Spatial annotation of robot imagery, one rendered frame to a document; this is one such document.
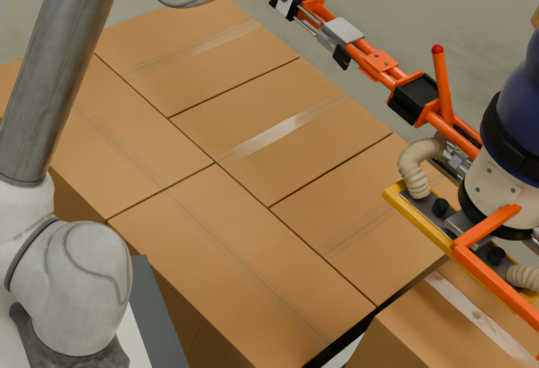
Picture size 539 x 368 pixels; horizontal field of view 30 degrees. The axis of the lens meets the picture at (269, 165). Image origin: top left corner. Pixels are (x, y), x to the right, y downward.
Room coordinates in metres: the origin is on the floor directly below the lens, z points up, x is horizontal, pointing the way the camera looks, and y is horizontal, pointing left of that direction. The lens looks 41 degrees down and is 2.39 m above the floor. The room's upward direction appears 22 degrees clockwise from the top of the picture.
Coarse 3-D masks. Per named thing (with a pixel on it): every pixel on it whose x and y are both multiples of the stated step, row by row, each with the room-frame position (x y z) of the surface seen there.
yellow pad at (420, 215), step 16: (384, 192) 1.47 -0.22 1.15; (400, 192) 1.48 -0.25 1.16; (432, 192) 1.52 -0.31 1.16; (400, 208) 1.45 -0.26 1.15; (416, 208) 1.45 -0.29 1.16; (432, 208) 1.46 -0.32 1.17; (448, 208) 1.49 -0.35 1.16; (416, 224) 1.43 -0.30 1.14; (432, 224) 1.43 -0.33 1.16; (432, 240) 1.41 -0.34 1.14; (448, 240) 1.41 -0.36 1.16; (448, 256) 1.39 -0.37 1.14; (480, 256) 1.40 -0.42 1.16; (496, 256) 1.39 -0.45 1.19; (496, 272) 1.37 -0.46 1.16
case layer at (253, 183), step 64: (128, 64) 2.30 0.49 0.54; (192, 64) 2.42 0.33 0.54; (256, 64) 2.54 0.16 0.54; (64, 128) 1.94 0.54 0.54; (128, 128) 2.04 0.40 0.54; (192, 128) 2.14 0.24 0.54; (256, 128) 2.25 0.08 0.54; (320, 128) 2.36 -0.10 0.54; (384, 128) 2.48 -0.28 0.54; (64, 192) 1.77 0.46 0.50; (128, 192) 1.81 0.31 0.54; (192, 192) 1.90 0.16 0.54; (256, 192) 1.99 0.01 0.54; (320, 192) 2.09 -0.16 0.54; (448, 192) 2.30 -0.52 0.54; (192, 256) 1.69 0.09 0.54; (256, 256) 1.77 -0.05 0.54; (320, 256) 1.86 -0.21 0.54; (384, 256) 1.95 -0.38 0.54; (192, 320) 1.54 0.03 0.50; (256, 320) 1.58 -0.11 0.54; (320, 320) 1.65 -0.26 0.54
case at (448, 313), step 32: (416, 288) 1.47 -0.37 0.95; (448, 288) 1.51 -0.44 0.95; (480, 288) 1.54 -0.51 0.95; (384, 320) 1.35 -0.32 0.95; (416, 320) 1.39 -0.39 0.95; (448, 320) 1.42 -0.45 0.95; (480, 320) 1.45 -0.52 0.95; (512, 320) 1.49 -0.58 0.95; (384, 352) 1.33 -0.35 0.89; (416, 352) 1.31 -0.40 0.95; (448, 352) 1.34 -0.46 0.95; (480, 352) 1.37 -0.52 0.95; (512, 352) 1.40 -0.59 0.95
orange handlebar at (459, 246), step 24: (312, 24) 1.76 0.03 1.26; (360, 48) 1.74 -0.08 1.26; (384, 72) 1.67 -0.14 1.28; (432, 120) 1.59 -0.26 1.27; (456, 120) 1.61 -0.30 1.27; (456, 144) 1.55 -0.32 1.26; (504, 216) 1.38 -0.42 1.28; (456, 240) 1.28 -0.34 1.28; (480, 264) 1.24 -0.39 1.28; (504, 288) 1.21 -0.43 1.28; (528, 312) 1.18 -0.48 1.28
